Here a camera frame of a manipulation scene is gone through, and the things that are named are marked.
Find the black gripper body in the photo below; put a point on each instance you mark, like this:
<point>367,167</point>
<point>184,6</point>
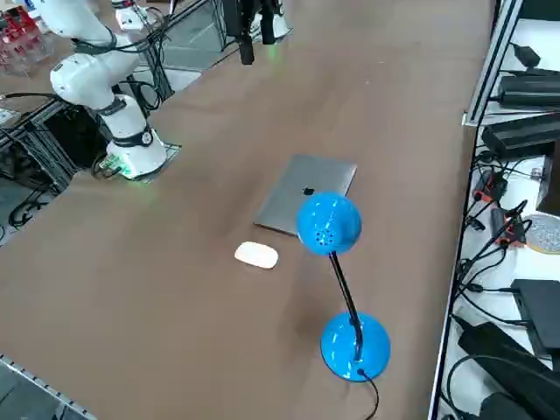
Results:
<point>232,9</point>

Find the white computer mouse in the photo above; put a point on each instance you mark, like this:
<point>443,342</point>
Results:
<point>256,255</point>

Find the grey MacBook laptop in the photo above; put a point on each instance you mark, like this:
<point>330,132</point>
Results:
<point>297,192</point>

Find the blue desk lamp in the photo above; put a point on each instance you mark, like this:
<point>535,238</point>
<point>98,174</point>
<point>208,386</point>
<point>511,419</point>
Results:
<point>328,219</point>

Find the clear rack with red parts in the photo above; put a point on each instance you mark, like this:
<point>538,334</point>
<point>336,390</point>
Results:
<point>17,48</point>

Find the small black power adapter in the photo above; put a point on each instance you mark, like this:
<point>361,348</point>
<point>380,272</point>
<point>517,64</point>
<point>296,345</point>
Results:
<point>527,54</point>

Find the black and orange connector hub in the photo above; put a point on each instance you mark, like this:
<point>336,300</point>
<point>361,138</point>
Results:
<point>492,186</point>

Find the dark brown box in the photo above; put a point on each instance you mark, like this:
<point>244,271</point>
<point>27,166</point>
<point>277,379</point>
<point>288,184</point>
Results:
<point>552,188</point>

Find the round white disc yellow rim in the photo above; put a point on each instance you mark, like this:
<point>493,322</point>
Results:
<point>547,234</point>

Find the white side table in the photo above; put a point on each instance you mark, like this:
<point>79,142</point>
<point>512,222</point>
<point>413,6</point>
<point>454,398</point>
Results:
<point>534,269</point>

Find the large black power brick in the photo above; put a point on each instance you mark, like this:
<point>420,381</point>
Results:
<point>494,345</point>

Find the black flat box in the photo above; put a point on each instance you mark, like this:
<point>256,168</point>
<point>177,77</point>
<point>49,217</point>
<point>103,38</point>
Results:
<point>542,310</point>

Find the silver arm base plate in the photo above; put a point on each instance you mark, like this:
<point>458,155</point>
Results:
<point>172,151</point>

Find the aluminium profile rail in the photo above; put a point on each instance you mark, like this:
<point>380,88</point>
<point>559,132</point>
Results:
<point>490,74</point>

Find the dark metal table frame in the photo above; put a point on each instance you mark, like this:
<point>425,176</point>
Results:
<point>26,127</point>

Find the aluminium edge rail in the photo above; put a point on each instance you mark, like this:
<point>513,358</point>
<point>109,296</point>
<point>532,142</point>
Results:
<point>26,376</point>

